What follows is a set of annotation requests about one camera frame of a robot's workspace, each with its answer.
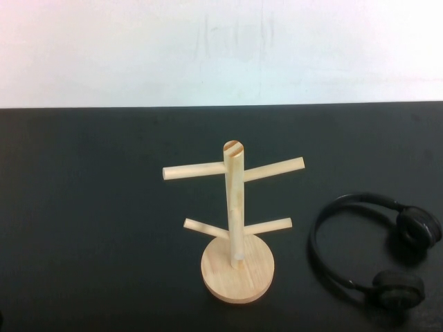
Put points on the black over-ear headphones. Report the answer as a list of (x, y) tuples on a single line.
[(398, 292)]

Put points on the wooden peg headphone stand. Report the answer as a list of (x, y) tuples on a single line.
[(235, 193)]

